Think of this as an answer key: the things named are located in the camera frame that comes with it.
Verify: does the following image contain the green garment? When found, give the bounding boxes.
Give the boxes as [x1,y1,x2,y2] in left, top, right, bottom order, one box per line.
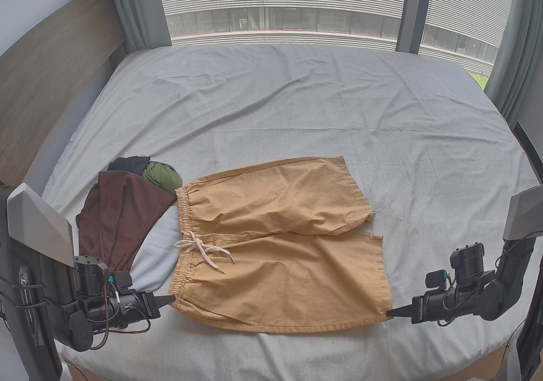
[142,161,184,196]

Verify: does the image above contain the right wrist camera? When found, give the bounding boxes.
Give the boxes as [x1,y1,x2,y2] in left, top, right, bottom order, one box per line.
[425,271,446,291]

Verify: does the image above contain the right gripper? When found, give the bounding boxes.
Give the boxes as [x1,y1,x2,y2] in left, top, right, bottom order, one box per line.
[410,291,451,324]

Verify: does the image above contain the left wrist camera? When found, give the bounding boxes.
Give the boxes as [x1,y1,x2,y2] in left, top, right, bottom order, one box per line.
[111,271,133,293]

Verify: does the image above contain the black garment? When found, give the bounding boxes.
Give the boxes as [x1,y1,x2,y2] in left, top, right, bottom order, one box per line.
[106,155,152,176]

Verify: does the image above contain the brown garment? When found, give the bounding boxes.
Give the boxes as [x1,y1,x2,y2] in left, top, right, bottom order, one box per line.
[76,170,178,276]

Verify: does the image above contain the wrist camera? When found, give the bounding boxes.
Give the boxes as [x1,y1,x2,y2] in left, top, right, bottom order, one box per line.
[111,271,133,293]
[425,271,446,291]

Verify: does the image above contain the tan shorts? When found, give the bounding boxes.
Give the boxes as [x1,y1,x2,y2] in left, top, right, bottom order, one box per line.
[169,155,393,335]

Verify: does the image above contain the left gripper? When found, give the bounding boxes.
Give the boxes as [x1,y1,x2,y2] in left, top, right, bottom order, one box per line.
[119,290,161,321]

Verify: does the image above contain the bed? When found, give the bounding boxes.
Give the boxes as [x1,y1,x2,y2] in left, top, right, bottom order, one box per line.
[0,0,543,381]

